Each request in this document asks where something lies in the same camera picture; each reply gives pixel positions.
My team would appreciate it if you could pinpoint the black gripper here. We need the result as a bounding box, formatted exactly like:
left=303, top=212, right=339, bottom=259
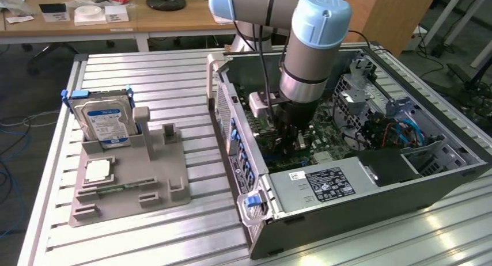
left=273, top=100, right=319, bottom=136

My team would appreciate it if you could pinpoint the green graphics card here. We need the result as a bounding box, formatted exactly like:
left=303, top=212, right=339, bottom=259
left=253, top=117, right=313, bottom=159

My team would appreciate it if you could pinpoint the green motherboard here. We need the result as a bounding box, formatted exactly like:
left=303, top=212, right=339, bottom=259
left=237, top=86, right=357, bottom=174

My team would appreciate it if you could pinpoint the perforated metal drive cage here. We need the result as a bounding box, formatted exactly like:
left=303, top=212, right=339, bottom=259
left=330, top=73, right=389, bottom=134

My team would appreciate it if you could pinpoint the grey power supply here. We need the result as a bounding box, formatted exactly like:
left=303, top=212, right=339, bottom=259
left=267, top=157, right=381, bottom=214

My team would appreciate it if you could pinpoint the black plastic shroud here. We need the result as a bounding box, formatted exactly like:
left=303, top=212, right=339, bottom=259
left=352, top=147, right=422, bottom=188

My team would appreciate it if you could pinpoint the blue case latch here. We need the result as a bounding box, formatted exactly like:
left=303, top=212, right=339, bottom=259
left=245, top=195, right=263, bottom=210

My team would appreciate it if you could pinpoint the grey open PC case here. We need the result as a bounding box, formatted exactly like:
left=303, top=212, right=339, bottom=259
left=206, top=41, right=488, bottom=260

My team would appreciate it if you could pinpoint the grey metal disk bay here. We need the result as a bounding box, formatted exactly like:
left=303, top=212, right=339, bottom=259
left=398, top=133, right=469, bottom=178

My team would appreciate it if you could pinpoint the wooden cabinet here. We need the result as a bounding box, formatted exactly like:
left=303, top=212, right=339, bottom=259
left=337, top=0, right=441, bottom=57

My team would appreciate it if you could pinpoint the black floor stand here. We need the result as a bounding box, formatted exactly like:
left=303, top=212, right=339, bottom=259
left=445, top=63, right=492, bottom=90

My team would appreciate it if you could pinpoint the wooden desk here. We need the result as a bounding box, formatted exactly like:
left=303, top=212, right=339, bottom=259
left=0, top=0, right=293, bottom=45

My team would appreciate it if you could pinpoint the hard disk with blue carrier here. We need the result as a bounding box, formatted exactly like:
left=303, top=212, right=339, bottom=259
left=60, top=86, right=142, bottom=150

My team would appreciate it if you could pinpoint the green RAM stick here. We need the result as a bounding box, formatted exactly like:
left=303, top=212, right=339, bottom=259
left=98, top=181, right=144, bottom=192

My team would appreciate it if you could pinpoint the black lamp base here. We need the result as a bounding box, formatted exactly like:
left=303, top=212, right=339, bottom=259
left=146, top=0, right=187, bottom=12

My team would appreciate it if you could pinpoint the grey parts rack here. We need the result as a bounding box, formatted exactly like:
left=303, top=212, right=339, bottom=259
left=68, top=106, right=192, bottom=228

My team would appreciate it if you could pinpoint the silver CPU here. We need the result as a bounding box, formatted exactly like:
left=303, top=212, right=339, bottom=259
left=84, top=159, right=115, bottom=184

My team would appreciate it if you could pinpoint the white labelled box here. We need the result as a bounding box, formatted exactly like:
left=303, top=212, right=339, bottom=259
left=104, top=5, right=130, bottom=24

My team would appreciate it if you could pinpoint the white flat box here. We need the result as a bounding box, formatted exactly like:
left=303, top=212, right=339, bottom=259
left=73, top=12, right=108, bottom=26

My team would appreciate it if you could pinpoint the black chair base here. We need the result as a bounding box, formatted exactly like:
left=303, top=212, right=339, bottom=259
left=21, top=37, right=119, bottom=75

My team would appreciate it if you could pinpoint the white box with black lid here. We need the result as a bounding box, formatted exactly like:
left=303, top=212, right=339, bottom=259
left=37, top=3, right=72, bottom=22

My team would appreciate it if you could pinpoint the white paper tag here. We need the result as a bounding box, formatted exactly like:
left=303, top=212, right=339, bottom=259
left=4, top=15, right=35, bottom=24

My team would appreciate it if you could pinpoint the clear plastic bag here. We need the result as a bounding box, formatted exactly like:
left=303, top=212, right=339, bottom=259
left=0, top=0, right=37, bottom=16

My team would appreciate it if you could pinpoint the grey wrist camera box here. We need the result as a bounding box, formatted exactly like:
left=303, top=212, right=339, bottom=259
left=249, top=92, right=278, bottom=119

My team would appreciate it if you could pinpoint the black camera cable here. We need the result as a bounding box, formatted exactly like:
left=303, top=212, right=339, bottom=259
left=255, top=0, right=278, bottom=119

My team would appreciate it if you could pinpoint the red wire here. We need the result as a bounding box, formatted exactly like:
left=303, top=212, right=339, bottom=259
left=378, top=122, right=390, bottom=148

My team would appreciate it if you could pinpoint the blue wire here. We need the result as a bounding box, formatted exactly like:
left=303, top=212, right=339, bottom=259
left=397, top=119, right=426, bottom=148

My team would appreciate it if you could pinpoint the white table frame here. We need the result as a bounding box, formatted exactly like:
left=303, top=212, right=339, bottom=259
left=417, top=0, right=492, bottom=68

